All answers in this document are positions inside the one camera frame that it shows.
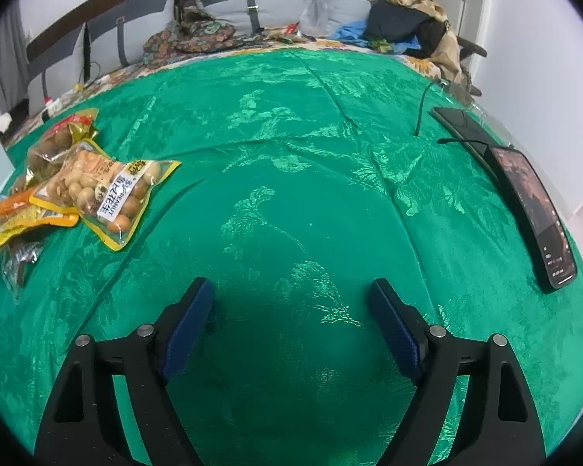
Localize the small clear dark packet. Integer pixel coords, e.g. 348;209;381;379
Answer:
1;237;44;301

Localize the black smartphone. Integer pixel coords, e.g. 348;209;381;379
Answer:
484;145;577;291

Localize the orange yellow snack packet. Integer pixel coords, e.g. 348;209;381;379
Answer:
0;187;79;248

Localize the quail egg snack packet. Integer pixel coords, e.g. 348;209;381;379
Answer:
30;139;181;251

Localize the brown nut snack packet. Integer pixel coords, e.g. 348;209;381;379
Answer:
9;107;99;194

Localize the black tablet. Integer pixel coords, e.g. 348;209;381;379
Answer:
431;107;498;178

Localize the green tablecloth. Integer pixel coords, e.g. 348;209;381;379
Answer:
0;49;583;465

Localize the grey sofa cushion left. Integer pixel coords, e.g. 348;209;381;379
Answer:
27;24;86;116

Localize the grey sofa cushion middle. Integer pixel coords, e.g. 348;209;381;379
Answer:
87;0;176;76

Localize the dark patterned cloth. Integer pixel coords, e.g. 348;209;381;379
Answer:
143;6;242;68

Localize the black bag with scarf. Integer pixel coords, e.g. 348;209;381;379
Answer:
361;0;487;97

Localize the clear plastic bag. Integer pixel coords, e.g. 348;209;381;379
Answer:
299;0;336;38

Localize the black cable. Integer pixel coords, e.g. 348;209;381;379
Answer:
412;79;443;138

